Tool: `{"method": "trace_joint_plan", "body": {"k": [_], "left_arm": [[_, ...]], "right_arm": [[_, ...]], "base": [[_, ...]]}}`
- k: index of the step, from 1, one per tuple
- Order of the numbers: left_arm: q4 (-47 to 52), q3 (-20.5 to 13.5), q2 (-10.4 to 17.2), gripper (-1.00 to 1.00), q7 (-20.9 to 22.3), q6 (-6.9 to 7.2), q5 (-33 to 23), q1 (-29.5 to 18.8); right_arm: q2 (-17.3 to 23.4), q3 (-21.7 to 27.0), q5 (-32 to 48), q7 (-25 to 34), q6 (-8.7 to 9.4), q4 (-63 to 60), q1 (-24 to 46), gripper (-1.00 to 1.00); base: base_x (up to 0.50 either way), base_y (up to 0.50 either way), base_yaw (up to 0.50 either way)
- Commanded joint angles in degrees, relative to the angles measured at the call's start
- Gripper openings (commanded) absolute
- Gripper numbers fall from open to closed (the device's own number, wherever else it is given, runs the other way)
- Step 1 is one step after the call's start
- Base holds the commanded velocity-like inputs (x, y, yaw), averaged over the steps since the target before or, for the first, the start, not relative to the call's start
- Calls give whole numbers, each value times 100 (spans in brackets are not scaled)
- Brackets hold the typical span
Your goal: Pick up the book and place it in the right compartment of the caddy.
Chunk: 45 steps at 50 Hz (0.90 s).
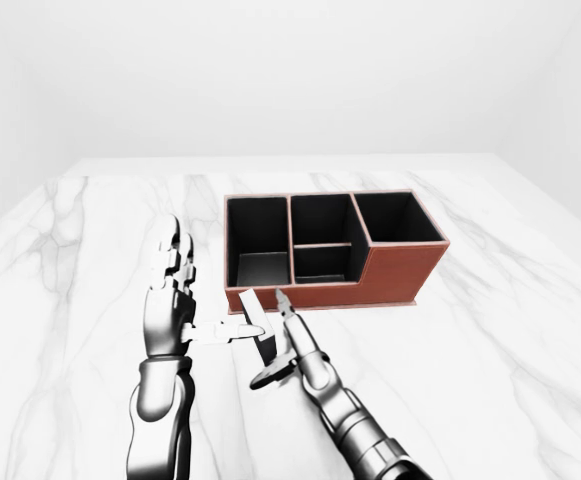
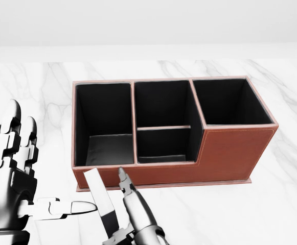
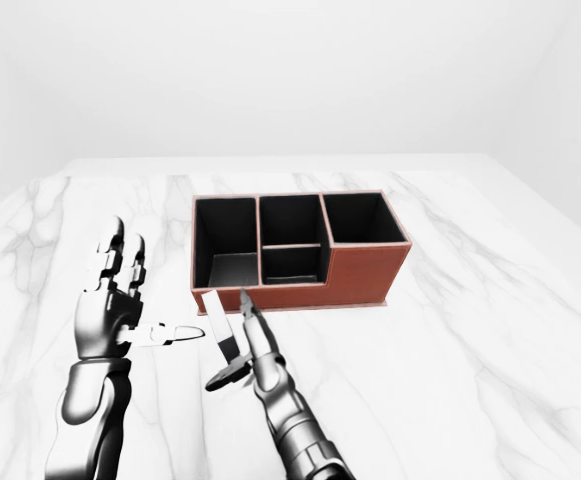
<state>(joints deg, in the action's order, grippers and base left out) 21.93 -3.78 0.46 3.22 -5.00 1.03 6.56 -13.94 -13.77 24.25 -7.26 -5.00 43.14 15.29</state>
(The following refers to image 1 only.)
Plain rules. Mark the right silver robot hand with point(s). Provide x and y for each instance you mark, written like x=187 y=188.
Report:
x=297 y=335

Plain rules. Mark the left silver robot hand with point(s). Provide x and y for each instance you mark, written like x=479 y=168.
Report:
x=162 y=320

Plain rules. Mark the red-brown desk caddy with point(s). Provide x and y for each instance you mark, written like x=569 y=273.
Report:
x=335 y=250

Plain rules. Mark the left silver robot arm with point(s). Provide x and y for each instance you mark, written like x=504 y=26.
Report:
x=157 y=420

